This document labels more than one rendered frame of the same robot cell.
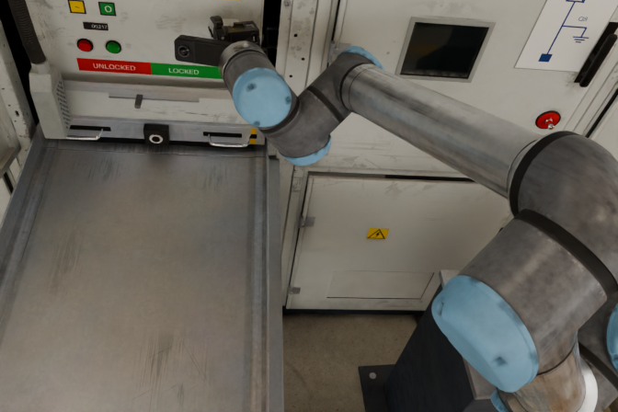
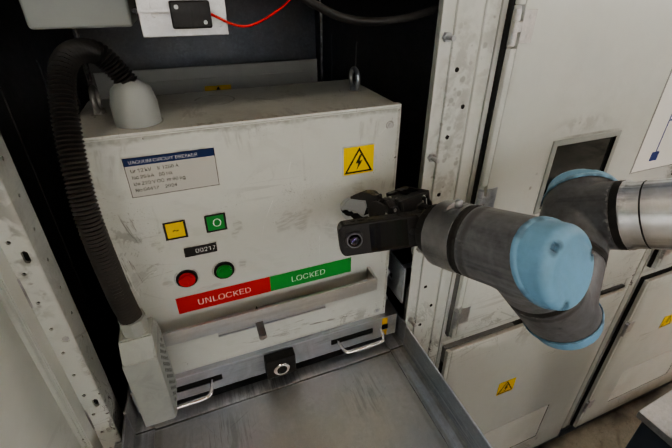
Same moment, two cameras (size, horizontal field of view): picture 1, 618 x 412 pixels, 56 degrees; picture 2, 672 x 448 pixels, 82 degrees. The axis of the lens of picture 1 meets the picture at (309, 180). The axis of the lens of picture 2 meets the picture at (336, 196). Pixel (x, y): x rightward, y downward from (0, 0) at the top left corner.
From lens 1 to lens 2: 71 cm
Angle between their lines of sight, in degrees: 22
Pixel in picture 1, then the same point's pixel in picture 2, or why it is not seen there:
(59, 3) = (150, 231)
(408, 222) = (532, 363)
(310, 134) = (595, 298)
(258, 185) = (418, 384)
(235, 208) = (413, 427)
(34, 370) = not seen: outside the picture
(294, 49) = not seen: hidden behind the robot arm
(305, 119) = not seen: hidden behind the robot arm
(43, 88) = (143, 357)
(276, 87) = (581, 238)
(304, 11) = (449, 163)
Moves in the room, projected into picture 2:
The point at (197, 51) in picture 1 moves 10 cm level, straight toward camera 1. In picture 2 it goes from (373, 234) to (418, 278)
